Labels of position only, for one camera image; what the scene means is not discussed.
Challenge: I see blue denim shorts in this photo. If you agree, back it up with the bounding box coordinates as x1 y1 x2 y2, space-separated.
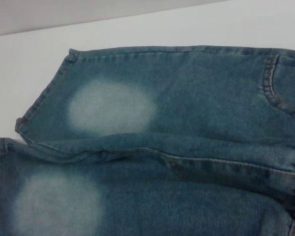
0 45 295 236

